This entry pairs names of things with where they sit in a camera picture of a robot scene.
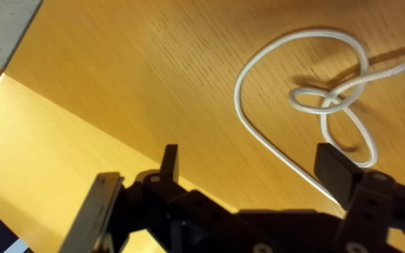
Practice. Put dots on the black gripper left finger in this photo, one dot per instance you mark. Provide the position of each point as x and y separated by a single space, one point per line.
171 162

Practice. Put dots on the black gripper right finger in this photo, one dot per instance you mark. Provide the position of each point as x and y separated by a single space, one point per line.
337 173

